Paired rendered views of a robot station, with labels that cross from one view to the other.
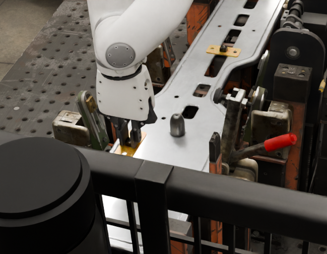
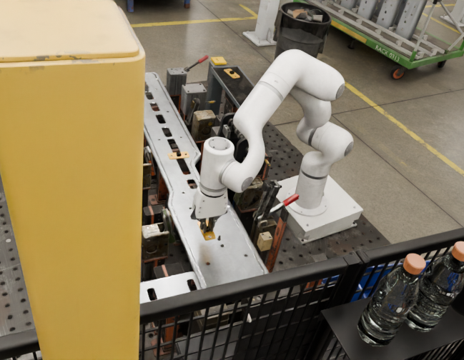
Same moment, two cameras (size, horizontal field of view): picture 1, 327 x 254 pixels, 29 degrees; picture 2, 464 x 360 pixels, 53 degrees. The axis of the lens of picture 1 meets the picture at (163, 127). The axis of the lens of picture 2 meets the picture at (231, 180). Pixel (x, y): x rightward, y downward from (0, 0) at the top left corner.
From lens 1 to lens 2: 0.95 m
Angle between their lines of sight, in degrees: 40
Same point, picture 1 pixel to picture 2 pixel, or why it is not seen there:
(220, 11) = (149, 128)
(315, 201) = not seen: outside the picture
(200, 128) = not seen: hidden behind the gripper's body
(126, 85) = (221, 198)
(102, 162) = (461, 233)
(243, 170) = (269, 220)
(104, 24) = (232, 169)
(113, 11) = (229, 160)
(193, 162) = (231, 226)
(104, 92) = (204, 206)
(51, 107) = not seen: hidden behind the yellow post
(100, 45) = (238, 181)
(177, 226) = (321, 257)
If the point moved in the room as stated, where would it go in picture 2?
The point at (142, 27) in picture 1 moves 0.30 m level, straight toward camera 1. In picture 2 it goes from (258, 165) to (350, 227)
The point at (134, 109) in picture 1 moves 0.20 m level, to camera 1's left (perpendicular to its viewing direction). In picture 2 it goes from (221, 209) to (170, 239)
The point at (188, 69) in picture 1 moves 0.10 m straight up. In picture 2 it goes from (171, 173) to (173, 152)
